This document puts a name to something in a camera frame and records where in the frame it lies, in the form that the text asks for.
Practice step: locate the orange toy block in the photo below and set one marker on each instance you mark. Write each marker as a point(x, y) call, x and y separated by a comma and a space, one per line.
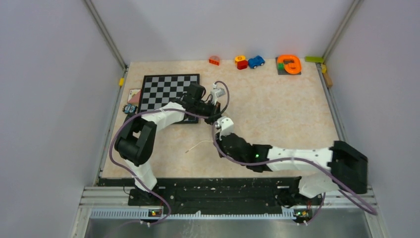
point(215, 60)

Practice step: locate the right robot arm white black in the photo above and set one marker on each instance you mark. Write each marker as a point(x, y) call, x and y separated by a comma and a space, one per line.
point(338, 167)

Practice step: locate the blue toy car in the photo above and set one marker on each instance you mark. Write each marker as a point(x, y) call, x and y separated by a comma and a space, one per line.
point(256, 62)

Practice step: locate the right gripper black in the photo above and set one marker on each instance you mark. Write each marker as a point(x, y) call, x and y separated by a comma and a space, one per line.
point(220, 142)

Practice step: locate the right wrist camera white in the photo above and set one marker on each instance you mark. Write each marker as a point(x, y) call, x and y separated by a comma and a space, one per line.
point(225, 125)

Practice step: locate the white cable duct strip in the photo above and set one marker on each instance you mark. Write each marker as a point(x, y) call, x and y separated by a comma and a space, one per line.
point(146, 214)

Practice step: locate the small blue toy robot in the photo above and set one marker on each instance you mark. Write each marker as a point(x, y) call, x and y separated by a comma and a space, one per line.
point(130, 109)

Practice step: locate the red toy block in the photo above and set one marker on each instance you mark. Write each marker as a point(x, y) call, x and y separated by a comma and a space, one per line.
point(242, 64)

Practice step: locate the pink tangram card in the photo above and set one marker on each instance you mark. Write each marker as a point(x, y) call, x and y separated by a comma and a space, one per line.
point(134, 96)

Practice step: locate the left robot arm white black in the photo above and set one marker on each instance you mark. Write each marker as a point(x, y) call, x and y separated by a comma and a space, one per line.
point(135, 140)

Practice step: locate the orange marble track toy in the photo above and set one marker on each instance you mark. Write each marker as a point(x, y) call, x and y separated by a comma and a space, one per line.
point(288, 65)

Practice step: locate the green block on rail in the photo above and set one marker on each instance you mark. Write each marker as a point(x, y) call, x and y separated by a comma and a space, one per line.
point(314, 59)

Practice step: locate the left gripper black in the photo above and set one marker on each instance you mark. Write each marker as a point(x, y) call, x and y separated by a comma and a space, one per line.
point(214, 109)

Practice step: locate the wooden block right rail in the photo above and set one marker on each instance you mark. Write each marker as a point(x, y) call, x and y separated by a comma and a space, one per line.
point(328, 80)

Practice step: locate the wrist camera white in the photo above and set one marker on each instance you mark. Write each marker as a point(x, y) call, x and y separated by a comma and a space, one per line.
point(225, 125)
point(216, 93)

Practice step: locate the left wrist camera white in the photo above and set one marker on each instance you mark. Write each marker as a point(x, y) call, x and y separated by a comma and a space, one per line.
point(216, 93)

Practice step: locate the black white chessboard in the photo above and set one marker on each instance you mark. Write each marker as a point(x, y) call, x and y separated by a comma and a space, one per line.
point(159, 90)

